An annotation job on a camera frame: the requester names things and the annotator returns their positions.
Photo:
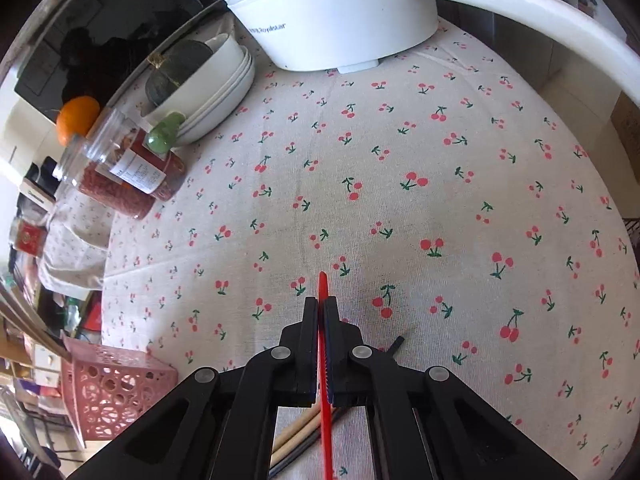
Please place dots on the glass jar of red berries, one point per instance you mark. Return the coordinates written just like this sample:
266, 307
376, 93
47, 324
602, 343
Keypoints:
112, 187

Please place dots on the black microwave oven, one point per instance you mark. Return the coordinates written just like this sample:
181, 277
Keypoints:
110, 40

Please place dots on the dark green pumpkin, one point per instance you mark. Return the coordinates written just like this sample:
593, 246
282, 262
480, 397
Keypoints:
175, 72

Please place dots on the labelled glass spice jar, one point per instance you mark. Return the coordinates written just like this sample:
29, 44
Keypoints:
142, 165

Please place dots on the small floral print cloth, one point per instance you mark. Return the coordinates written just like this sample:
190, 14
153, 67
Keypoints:
75, 245

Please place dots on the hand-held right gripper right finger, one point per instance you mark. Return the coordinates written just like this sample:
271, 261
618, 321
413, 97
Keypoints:
333, 340

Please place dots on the black chopstick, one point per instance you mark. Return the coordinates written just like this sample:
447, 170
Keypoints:
300, 452

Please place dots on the white electric cooking pot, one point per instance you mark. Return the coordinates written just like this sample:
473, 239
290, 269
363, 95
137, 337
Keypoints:
330, 15

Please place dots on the red plastic utensil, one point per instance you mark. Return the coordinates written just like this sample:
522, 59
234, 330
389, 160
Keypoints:
323, 290

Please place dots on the orange fruit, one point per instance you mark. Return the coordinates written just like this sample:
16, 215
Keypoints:
77, 121

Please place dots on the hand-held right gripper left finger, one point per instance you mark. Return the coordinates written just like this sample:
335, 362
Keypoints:
307, 340

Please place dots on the red tin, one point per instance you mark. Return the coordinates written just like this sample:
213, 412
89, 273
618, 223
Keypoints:
30, 237

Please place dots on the pink perforated utensil holder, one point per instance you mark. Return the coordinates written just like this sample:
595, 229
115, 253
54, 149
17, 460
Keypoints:
115, 390

